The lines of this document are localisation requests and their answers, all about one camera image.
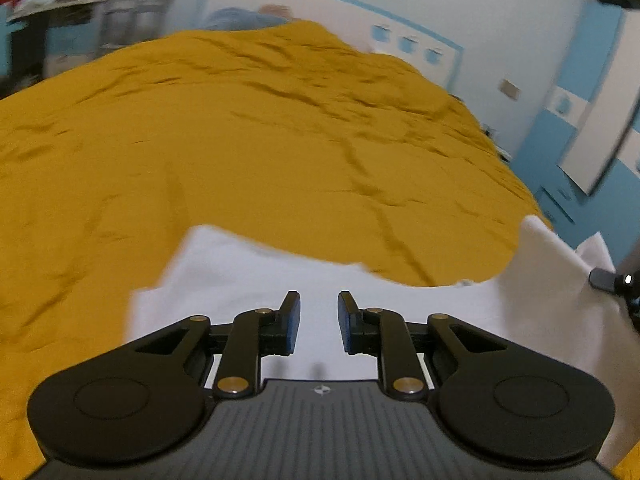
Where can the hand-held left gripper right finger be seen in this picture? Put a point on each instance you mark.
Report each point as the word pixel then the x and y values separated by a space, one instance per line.
pixel 346 322

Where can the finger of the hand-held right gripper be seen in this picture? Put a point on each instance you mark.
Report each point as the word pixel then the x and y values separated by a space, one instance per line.
pixel 622 287

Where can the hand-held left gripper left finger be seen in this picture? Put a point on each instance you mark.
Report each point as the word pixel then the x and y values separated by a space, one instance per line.
pixel 291 321

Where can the white sweatshirt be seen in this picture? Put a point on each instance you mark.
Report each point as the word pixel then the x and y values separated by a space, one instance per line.
pixel 320 280

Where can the black-framed white board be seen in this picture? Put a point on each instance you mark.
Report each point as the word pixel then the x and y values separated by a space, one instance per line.
pixel 597 160

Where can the blue wardrobe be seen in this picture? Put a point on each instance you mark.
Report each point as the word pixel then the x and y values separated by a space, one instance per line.
pixel 560 160

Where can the mustard yellow bedspread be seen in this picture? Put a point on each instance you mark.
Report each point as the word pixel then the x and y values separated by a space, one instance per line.
pixel 225 135

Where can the white blue-edged headboard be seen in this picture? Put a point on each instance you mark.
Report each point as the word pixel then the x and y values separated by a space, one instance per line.
pixel 350 25

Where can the blue pillow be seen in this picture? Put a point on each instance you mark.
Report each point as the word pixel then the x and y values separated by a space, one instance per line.
pixel 240 19

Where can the cluttered desk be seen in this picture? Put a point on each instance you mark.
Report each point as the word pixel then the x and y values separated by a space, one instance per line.
pixel 45 35

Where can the wall switch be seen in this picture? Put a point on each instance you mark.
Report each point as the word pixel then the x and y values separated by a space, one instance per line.
pixel 510 89

